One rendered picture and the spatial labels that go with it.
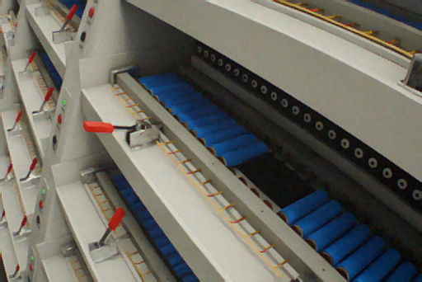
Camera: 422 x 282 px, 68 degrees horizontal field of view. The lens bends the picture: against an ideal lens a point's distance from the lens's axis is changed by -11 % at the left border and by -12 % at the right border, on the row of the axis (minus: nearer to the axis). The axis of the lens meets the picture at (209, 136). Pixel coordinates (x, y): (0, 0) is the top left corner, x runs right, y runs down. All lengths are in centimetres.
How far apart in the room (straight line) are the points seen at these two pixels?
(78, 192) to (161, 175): 29
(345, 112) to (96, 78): 43
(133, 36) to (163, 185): 29
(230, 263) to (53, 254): 55
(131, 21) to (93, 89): 13
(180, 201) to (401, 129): 23
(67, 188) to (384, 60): 56
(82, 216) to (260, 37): 44
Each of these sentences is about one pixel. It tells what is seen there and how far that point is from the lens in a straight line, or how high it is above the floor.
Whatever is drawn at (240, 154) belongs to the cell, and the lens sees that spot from 41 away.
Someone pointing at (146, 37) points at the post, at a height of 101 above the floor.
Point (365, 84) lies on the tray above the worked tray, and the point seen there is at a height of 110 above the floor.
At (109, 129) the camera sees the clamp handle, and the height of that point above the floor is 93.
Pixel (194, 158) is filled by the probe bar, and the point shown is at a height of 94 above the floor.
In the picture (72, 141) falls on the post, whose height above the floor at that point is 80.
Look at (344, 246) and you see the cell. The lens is 34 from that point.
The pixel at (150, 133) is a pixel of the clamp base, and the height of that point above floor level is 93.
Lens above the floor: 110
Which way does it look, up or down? 20 degrees down
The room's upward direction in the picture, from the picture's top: 24 degrees clockwise
